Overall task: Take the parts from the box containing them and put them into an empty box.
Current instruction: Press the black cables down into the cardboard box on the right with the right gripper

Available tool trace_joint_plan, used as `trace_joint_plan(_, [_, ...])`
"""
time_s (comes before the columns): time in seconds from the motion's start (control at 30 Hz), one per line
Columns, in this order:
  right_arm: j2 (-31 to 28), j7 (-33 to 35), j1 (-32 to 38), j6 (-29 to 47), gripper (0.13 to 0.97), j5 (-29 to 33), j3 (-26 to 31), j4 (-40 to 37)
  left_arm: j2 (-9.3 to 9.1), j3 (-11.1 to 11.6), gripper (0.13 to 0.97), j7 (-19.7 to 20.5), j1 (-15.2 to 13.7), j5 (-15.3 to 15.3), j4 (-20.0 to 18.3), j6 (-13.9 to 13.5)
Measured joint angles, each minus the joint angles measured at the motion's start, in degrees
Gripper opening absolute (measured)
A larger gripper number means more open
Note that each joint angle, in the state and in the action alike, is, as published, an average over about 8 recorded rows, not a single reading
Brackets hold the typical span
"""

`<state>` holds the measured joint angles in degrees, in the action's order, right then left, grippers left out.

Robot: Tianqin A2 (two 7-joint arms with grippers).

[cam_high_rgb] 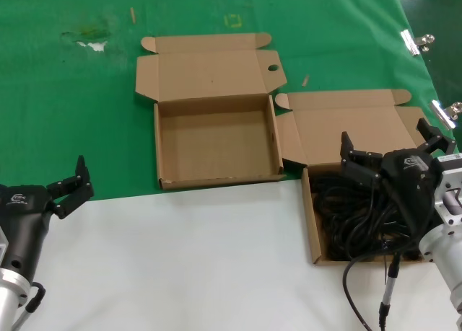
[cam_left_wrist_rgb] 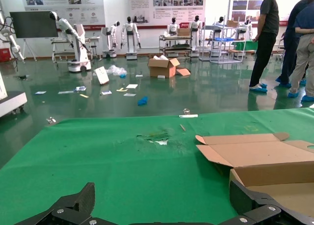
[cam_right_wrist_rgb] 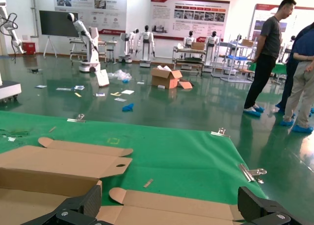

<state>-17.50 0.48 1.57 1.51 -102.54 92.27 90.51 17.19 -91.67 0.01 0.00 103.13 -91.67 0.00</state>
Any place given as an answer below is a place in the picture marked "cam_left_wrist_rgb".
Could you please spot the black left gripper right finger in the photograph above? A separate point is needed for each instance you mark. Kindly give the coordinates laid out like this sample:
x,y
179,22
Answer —
x,y
239,198

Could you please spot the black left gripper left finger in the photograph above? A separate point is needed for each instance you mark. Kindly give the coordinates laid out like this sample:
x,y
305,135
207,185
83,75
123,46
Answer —
x,y
86,200

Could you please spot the white industrial robot arm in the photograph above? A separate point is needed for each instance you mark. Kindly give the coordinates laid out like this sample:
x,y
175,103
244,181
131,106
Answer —
x,y
14,44

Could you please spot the flat cardboard mailer box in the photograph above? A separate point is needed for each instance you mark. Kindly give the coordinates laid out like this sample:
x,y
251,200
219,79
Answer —
x,y
257,154

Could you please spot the white box with red edge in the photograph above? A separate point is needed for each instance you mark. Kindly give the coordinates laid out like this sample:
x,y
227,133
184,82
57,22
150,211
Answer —
x,y
101,75

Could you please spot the small white box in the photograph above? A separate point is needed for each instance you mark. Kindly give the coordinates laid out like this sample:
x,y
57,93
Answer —
x,y
161,77

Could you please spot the large open cardboard box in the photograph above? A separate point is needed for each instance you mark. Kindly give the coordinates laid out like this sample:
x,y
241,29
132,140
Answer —
x,y
159,71

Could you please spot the small closed cardboard box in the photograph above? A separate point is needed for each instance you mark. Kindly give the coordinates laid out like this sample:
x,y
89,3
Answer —
x,y
232,24
184,32

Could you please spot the green table cloth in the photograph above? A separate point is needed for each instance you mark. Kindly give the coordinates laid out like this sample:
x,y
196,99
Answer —
x,y
98,156

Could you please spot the long thin wooden stick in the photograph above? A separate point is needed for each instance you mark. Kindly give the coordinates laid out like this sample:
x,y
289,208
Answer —
x,y
182,127

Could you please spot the yellow paper strip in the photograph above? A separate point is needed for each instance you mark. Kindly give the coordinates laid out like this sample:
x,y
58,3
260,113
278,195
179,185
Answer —
x,y
84,95
121,89

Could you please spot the blue and white leaflet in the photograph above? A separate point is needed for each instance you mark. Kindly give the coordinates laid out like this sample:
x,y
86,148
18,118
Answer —
x,y
65,92
80,88
106,92
40,92

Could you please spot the white paper sheet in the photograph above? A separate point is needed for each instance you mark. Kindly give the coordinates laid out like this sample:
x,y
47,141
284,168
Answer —
x,y
129,94
132,86

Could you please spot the white machine base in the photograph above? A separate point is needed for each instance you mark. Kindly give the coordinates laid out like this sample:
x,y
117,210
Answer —
x,y
12,102

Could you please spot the clear plastic bag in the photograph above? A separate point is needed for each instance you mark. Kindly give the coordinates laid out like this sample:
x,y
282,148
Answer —
x,y
115,70

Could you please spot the flat cardboard piece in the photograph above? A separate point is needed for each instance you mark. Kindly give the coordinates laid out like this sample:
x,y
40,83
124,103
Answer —
x,y
184,71

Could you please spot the small black floor object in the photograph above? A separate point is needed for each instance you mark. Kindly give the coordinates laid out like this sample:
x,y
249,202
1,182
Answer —
x,y
22,76

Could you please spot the person in navy clothes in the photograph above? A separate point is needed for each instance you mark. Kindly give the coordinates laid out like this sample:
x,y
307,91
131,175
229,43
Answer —
x,y
288,58

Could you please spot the person in beige trousers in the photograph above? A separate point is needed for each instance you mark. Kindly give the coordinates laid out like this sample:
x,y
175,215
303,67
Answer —
x,y
304,63

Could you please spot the distant green table cover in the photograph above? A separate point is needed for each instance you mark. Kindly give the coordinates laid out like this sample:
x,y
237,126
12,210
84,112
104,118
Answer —
x,y
245,45

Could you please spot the blue plastic tray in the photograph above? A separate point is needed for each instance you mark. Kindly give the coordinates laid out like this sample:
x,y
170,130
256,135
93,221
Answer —
x,y
224,39

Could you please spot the white workbench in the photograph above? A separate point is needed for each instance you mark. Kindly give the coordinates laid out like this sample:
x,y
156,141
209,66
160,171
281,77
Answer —
x,y
93,40

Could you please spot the bent white humanoid robot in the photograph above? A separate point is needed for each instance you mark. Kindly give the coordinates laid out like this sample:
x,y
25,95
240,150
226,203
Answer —
x,y
79,38

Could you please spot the metal shelf trolley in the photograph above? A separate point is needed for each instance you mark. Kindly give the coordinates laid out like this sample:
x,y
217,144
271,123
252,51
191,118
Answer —
x,y
171,38

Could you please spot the black display screen on stand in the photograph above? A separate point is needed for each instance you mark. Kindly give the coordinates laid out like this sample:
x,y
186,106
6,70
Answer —
x,y
32,24

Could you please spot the person in grey t-shirt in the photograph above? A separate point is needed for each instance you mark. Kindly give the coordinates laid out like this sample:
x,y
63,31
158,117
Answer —
x,y
269,14

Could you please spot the white tube frame rack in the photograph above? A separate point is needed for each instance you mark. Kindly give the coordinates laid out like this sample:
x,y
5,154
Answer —
x,y
225,62

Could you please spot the white wall info poster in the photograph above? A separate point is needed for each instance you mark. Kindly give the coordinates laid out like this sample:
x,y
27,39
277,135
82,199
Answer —
x,y
243,4
61,7
166,14

